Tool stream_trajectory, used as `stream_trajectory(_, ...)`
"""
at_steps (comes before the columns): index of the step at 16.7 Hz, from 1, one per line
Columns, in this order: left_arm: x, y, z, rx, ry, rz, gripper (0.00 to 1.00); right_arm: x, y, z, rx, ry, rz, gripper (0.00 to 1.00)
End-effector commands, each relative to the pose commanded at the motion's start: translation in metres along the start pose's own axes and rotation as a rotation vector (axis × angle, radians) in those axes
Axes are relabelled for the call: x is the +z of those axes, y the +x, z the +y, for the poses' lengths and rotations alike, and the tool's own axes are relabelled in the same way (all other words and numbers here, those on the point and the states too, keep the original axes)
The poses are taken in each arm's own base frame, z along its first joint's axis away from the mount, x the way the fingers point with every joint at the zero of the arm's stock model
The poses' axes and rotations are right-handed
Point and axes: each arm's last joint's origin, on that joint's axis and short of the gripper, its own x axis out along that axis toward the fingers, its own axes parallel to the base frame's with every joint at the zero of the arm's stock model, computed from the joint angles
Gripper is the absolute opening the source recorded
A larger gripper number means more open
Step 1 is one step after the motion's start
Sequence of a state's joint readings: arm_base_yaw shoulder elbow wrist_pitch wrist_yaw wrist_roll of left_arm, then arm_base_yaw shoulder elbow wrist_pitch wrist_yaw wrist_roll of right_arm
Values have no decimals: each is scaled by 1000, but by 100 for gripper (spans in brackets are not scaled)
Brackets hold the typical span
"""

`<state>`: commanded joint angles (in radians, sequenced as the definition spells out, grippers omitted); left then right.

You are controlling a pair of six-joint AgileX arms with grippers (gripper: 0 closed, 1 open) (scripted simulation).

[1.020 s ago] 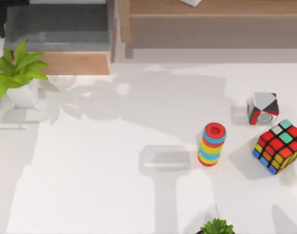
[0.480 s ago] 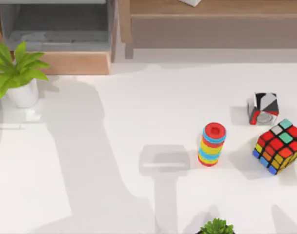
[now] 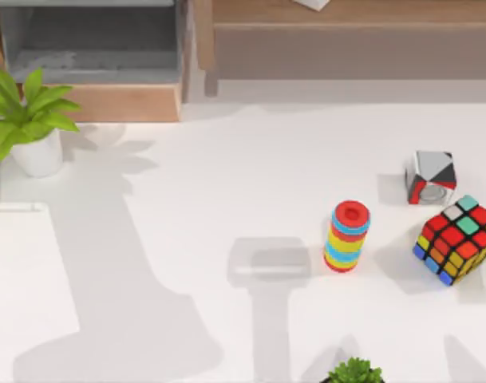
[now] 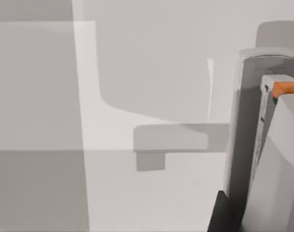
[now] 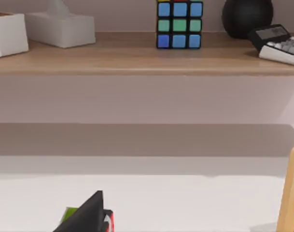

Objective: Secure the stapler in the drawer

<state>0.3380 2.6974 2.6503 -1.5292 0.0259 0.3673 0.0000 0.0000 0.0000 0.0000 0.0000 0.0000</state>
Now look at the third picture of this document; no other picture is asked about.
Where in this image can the stack of coloured rings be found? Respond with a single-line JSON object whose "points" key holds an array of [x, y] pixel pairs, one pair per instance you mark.
{"points": [[347, 236]]}

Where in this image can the pale wooden drawer front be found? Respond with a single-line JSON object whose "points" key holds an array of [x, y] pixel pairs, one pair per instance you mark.
{"points": [[123, 103]]}

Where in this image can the grey red black cube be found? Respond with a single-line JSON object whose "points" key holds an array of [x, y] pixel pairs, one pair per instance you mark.
{"points": [[431, 178]]}

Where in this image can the white paper sheet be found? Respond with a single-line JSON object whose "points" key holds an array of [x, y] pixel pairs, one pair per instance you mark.
{"points": [[312, 3]]}

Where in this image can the small green plant in pot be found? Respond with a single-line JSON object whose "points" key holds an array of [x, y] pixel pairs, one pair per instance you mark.
{"points": [[354, 371]]}

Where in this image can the multicoloured puzzle cube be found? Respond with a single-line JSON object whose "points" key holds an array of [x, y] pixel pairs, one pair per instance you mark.
{"points": [[454, 239]]}

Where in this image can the green plant in white pot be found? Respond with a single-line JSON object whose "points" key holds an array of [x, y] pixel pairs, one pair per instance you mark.
{"points": [[31, 119]]}

